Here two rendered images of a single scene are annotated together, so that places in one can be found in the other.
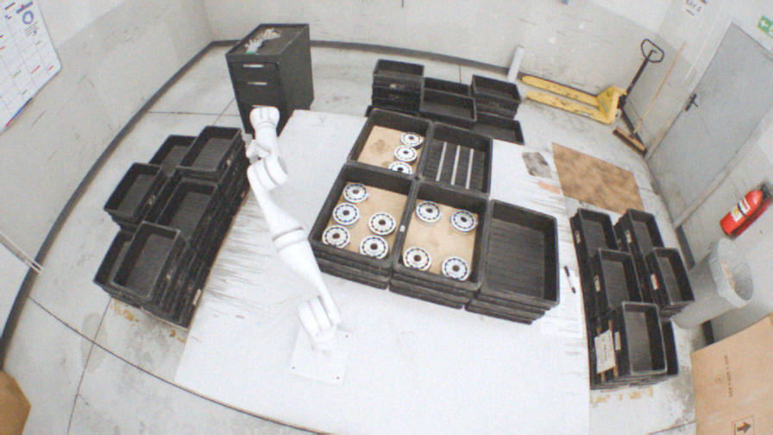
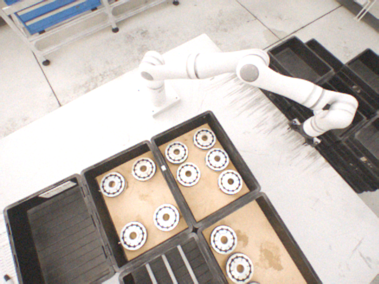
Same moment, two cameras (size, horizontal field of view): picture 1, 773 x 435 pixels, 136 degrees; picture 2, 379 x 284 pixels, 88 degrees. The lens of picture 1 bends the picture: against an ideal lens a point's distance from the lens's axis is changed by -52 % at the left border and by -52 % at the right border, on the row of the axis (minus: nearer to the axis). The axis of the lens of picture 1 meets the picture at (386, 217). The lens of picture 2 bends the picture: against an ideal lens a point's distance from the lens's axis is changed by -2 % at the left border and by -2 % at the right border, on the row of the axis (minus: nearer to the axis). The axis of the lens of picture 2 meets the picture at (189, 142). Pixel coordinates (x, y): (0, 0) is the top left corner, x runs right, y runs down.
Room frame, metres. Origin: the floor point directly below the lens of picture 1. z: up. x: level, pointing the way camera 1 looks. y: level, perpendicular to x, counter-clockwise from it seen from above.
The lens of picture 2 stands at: (0.83, -0.10, 1.71)
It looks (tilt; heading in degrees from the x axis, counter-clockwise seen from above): 69 degrees down; 139
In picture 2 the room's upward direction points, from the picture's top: 3 degrees clockwise
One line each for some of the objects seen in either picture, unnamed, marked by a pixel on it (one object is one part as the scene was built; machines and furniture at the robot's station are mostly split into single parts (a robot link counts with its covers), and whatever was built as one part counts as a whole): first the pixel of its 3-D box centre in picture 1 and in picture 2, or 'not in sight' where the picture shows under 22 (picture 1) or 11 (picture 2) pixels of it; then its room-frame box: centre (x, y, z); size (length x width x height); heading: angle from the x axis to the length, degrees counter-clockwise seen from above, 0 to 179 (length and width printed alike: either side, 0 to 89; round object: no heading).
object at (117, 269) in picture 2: (445, 230); (134, 199); (0.66, -0.22, 0.92); 0.40 x 0.30 x 0.02; 170
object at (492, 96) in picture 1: (489, 109); not in sight; (2.35, -0.76, 0.37); 0.40 x 0.30 x 0.45; 87
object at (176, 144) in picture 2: (373, 247); (176, 152); (0.59, 0.03, 0.86); 0.10 x 0.10 x 0.01
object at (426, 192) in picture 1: (443, 237); (137, 200); (0.66, -0.22, 0.87); 0.40 x 0.30 x 0.11; 170
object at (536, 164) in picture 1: (537, 163); not in sight; (1.35, -0.82, 0.71); 0.22 x 0.19 x 0.01; 177
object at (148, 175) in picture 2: (417, 259); (143, 168); (0.56, -0.12, 0.86); 0.10 x 0.10 x 0.01
